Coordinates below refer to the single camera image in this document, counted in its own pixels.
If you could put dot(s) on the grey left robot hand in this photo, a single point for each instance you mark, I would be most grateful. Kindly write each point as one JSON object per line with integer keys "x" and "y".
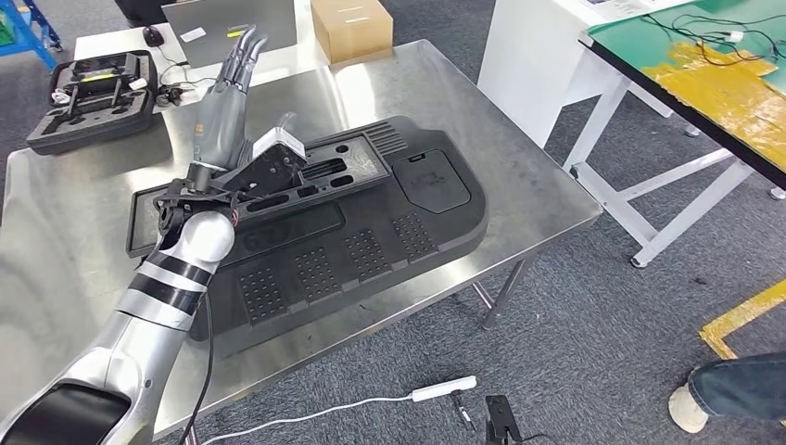
{"x": 221, "y": 123}

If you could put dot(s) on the black plastic plate bracket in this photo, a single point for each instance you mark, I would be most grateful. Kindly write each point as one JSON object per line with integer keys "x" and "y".
{"x": 362, "y": 163}

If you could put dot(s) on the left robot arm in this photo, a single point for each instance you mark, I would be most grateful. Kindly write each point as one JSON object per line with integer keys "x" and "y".
{"x": 153, "y": 288}

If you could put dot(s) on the blue metal shelf rack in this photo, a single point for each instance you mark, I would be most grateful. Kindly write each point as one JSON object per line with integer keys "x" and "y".
{"x": 37, "y": 43}

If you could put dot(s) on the stainless steel workbench table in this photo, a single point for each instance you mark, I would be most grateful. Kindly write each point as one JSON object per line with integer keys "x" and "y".
{"x": 430, "y": 92}

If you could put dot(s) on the black computer mouse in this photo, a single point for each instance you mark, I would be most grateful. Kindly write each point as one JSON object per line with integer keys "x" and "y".
{"x": 153, "y": 35}

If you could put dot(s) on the black foam equipment case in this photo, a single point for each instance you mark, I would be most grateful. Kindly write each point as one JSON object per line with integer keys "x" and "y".
{"x": 92, "y": 132}

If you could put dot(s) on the black device with yellow label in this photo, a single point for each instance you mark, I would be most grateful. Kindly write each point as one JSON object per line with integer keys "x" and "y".
{"x": 98, "y": 77}

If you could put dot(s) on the brown cardboard box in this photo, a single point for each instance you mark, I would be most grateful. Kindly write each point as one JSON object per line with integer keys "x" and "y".
{"x": 350, "y": 37}

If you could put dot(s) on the large black plastic panel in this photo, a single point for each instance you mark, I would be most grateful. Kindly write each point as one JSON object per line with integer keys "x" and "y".
{"x": 368, "y": 258}

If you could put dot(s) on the white desk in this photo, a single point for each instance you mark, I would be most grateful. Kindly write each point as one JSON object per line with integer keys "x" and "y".
{"x": 528, "y": 61}

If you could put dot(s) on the white power strip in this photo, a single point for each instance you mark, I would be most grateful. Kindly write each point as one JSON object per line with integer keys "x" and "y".
{"x": 442, "y": 389}

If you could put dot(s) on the black pen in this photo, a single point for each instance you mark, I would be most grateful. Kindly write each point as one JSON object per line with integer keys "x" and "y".
{"x": 462, "y": 410}

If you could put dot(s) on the black robot foot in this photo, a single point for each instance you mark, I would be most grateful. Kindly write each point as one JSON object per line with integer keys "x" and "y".
{"x": 500, "y": 424}

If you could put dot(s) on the white paper sheets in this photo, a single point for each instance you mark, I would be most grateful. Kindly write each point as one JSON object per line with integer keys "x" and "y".
{"x": 620, "y": 7}

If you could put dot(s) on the green table mat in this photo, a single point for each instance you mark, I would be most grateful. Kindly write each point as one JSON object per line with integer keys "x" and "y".
{"x": 645, "y": 37}

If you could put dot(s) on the yellow tape patch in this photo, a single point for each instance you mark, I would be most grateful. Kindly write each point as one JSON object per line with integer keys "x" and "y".
{"x": 724, "y": 98}

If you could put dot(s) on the small white adapter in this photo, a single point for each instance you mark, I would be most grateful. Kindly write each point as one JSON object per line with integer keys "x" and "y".
{"x": 734, "y": 36}

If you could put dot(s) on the person's shoe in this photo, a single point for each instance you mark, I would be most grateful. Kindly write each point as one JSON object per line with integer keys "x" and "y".
{"x": 684, "y": 411}

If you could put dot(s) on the person's leg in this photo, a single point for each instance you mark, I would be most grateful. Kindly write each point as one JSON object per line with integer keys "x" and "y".
{"x": 743, "y": 387}

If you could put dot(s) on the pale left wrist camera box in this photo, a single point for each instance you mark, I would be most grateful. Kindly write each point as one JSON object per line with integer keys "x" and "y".
{"x": 279, "y": 144}

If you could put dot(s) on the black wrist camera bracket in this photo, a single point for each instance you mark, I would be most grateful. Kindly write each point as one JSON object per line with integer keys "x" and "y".
{"x": 270, "y": 172}

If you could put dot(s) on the white metal frame table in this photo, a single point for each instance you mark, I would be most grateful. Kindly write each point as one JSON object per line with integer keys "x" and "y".
{"x": 694, "y": 212}

